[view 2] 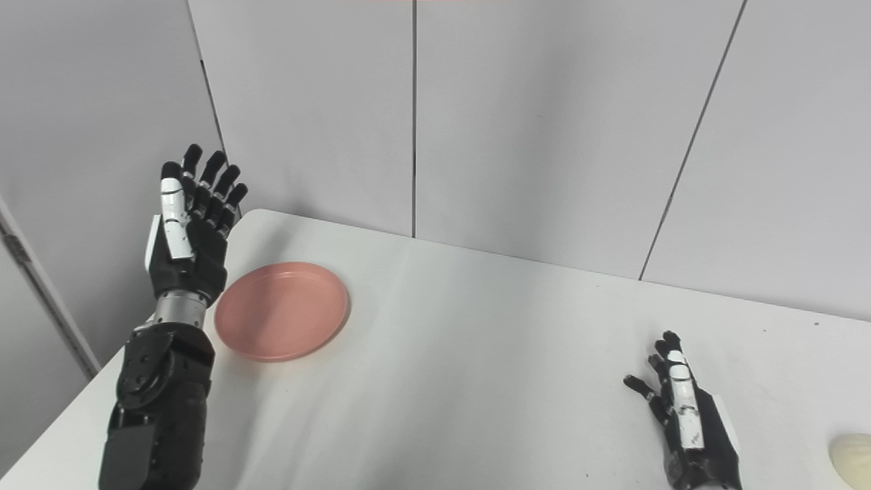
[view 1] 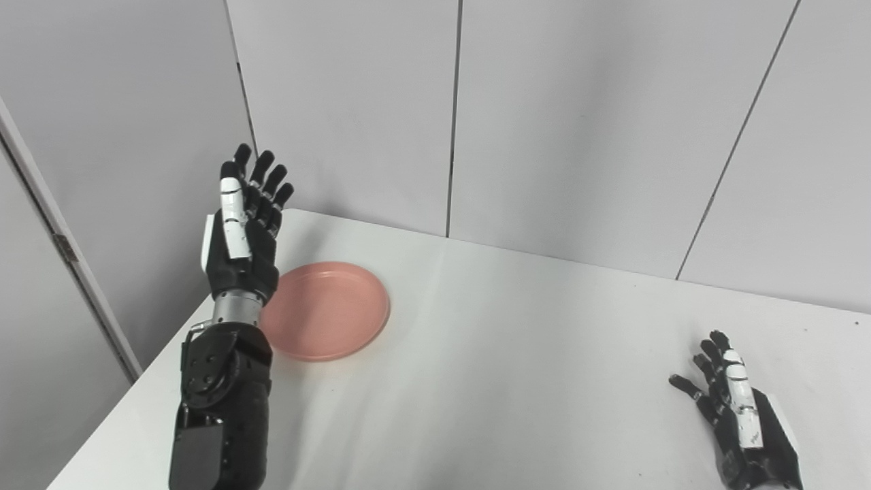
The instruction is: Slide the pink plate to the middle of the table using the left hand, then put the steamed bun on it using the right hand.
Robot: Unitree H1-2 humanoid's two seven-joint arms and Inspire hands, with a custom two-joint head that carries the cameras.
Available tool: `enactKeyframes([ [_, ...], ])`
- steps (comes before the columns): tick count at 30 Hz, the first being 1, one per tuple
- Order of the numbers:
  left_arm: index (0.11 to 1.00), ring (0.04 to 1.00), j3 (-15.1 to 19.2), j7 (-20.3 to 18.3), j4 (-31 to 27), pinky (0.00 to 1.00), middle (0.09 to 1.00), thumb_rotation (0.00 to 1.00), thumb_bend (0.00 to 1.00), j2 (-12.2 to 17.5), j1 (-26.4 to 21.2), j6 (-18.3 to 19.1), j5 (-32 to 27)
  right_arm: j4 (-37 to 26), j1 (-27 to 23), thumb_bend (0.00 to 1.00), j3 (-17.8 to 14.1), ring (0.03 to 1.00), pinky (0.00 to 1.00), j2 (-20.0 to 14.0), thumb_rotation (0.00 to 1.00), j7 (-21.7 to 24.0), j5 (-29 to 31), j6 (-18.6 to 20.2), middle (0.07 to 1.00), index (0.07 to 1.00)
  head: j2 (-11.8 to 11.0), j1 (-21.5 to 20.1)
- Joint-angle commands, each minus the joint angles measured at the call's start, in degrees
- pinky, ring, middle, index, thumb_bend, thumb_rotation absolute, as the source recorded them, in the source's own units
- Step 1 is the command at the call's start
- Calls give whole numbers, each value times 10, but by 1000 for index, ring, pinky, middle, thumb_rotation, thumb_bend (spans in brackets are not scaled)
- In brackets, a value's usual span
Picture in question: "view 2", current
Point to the cream steamed bun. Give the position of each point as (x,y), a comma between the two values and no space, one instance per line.
(854,463)

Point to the pink round plate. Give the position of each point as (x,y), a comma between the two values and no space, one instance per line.
(280,312)

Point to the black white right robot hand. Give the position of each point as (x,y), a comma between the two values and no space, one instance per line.
(711,449)

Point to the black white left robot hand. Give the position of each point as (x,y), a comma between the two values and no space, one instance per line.
(194,252)

